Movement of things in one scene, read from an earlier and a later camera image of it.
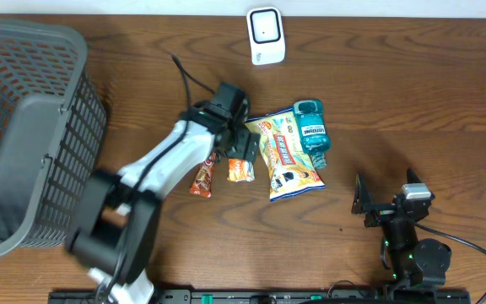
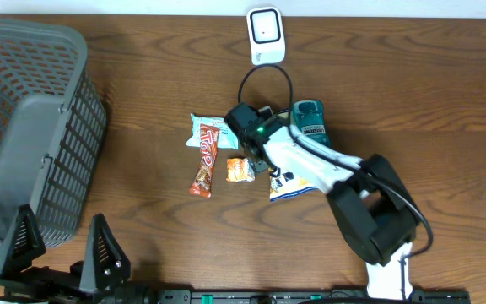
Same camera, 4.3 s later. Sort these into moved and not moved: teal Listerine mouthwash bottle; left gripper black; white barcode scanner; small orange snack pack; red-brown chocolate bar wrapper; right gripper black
Moved: right gripper black; left gripper black
Not moved: white barcode scanner; teal Listerine mouthwash bottle; small orange snack pack; red-brown chocolate bar wrapper
